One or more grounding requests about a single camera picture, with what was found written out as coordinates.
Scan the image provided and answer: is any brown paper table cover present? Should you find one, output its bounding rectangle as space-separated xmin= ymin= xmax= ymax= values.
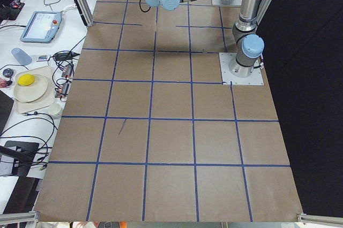
xmin=35 ymin=0 xmax=302 ymax=222

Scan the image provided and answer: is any white paper cup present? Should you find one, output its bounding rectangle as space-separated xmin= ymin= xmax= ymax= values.
xmin=47 ymin=103 xmax=63 ymax=118

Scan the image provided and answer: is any beige tray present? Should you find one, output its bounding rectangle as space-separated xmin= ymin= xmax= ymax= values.
xmin=13 ymin=66 xmax=55 ymax=114

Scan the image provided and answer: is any beige round plate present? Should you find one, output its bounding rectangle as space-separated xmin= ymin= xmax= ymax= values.
xmin=13 ymin=74 xmax=48 ymax=102

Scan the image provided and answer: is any yellow lemon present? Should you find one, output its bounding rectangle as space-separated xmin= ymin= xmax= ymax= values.
xmin=18 ymin=74 xmax=35 ymax=86

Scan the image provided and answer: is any blue teach pendant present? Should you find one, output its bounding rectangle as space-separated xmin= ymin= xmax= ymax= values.
xmin=20 ymin=11 xmax=63 ymax=43

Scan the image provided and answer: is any translucent blue plastic cup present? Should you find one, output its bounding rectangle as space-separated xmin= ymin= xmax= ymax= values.
xmin=11 ymin=48 xmax=32 ymax=66

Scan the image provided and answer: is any black round device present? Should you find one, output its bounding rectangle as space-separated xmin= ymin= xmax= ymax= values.
xmin=3 ymin=68 xmax=14 ymax=78

